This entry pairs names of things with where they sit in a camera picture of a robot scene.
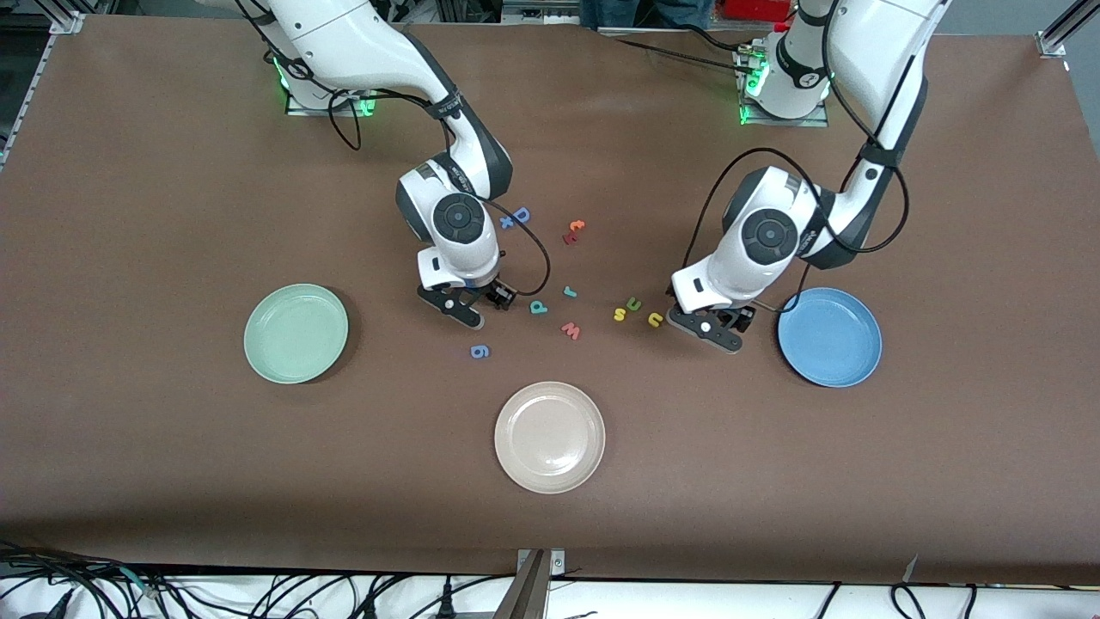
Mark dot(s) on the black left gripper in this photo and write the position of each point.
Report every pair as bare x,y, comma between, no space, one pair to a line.
741,319

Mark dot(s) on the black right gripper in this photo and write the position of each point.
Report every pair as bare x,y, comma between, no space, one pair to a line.
496,293

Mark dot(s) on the teal foam letter p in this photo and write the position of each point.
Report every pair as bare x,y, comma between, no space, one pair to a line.
537,308

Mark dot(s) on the yellow foam letter n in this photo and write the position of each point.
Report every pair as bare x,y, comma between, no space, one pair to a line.
657,315

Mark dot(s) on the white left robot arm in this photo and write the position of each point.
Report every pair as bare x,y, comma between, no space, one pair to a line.
876,60

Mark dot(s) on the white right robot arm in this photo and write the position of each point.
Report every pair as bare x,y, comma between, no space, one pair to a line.
361,43

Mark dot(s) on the pink foam letter w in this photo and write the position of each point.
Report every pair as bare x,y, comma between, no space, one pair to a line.
571,331

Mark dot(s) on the blue plate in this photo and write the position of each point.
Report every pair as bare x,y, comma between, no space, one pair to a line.
829,337

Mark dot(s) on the blue foam letter D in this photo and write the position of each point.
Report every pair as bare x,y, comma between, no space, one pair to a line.
516,217

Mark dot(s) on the beige plate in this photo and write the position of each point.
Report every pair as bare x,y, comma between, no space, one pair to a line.
550,438

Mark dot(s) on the light green plate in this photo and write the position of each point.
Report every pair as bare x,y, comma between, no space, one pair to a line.
296,334

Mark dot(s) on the grey tape strip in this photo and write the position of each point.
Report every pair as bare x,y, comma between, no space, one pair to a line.
910,570

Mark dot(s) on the red box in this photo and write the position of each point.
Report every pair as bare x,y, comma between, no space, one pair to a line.
756,9

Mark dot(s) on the person in blue jeans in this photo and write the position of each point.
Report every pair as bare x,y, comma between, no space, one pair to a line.
644,10

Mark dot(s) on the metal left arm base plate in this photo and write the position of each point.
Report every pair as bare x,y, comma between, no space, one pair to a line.
808,121

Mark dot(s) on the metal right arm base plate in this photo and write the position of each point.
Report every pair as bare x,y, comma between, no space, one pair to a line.
339,112

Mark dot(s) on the metal table edge bracket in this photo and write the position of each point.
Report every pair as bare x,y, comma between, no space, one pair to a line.
526,597

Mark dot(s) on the aluminium corner bracket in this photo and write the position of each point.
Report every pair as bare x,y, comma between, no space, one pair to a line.
67,21
1050,45

